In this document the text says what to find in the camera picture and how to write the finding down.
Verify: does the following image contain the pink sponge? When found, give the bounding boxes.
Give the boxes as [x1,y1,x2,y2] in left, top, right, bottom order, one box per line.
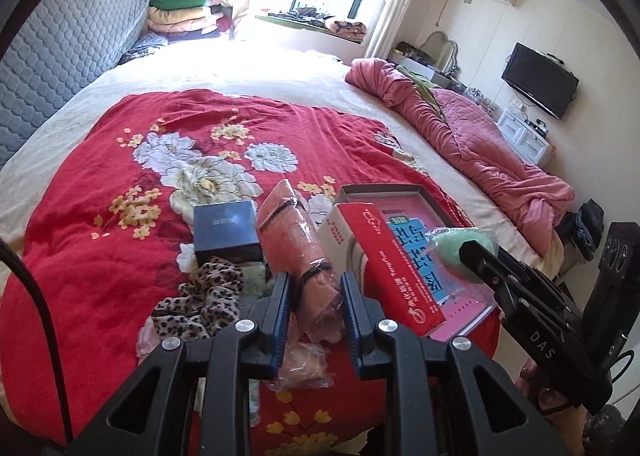
[269,314,334,391]

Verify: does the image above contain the leopard print scrunchie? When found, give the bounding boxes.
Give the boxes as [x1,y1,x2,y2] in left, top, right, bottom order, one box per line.
[151,257,245,342]

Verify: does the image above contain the green sponge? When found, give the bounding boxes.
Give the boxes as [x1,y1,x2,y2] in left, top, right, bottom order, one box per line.
[425,228,499,284]

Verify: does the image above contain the pink face mask pack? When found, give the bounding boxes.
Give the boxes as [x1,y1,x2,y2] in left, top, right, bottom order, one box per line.
[256,179,344,343]

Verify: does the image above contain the green flower tissue pack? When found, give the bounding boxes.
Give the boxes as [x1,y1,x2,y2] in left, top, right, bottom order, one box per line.
[240,262,273,428]

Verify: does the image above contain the person's hand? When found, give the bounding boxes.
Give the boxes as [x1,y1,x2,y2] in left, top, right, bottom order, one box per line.
[514,358,587,455]

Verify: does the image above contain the pink and blue book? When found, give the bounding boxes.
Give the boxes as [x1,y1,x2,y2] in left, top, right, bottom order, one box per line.
[372,204,494,342]

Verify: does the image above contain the pink quilted duvet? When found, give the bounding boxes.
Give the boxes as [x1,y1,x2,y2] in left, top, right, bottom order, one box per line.
[345,58,575,257]

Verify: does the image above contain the red tissue box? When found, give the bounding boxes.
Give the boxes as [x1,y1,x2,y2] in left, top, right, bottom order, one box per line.
[318,202,445,337]

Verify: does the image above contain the dark clothes on chair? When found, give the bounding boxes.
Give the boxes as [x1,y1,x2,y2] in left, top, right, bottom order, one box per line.
[555,199,604,262]

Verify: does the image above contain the dark blue small box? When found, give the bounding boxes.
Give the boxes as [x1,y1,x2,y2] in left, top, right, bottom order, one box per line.
[193,200,262,266]

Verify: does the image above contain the shallow cardboard box tray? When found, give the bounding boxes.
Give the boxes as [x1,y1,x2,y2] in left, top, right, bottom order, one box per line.
[333,183,501,342]

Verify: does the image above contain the white drawer cabinet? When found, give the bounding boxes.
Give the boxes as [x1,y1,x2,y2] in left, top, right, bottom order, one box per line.
[497,112,555,168]

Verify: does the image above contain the red floral bedspread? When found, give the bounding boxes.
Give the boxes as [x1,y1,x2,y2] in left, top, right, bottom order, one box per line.
[1,90,472,455]

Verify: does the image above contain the black flat television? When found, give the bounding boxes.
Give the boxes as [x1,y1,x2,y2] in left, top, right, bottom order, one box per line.
[501,42,579,120]

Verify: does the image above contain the vanity mirror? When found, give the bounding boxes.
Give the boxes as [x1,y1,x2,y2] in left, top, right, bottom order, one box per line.
[420,30,458,72]

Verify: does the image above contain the beige bed sheet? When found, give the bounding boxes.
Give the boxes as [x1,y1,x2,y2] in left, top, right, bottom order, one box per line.
[1,39,564,276]

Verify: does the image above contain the clothes on window sill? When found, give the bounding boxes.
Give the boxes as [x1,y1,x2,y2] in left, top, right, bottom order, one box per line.
[267,6,368,42]

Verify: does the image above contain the stack of folded blankets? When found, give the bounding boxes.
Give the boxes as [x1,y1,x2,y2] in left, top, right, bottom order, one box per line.
[146,0,233,41]

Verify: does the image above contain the grey quilted headboard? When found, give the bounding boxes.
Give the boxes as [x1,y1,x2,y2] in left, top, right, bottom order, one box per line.
[1,0,150,164]

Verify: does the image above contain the black cable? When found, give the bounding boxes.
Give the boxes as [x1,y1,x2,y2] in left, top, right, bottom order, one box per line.
[0,237,75,446]

